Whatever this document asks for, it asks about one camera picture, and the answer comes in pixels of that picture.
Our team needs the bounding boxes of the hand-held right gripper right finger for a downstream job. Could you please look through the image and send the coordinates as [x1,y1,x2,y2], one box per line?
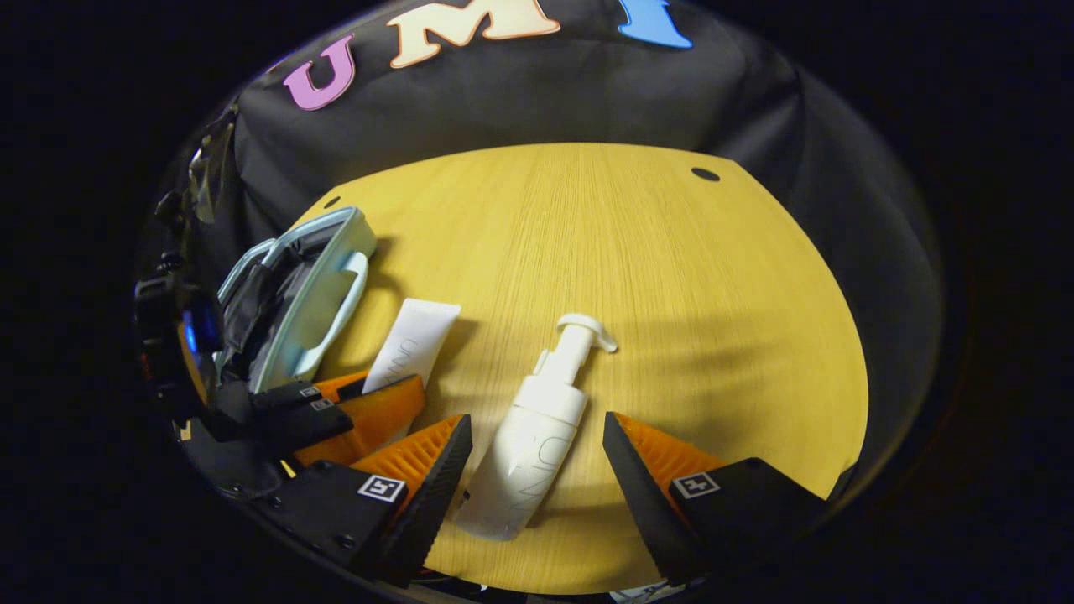
[602,411,832,588]

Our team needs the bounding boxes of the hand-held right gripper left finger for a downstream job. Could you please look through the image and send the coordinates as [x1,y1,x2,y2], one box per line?
[268,413,473,588]

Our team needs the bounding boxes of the white squeeze tube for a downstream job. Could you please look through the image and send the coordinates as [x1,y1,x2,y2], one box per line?
[361,298,462,395]

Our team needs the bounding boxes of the light blue suitcase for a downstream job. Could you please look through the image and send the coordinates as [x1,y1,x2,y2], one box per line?
[214,206,378,395]

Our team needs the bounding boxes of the white pump bottle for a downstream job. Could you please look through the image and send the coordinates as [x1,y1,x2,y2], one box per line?
[453,313,619,542]

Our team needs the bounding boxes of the black backdrop cloth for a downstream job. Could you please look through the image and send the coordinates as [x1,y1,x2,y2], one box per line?
[138,0,945,504]

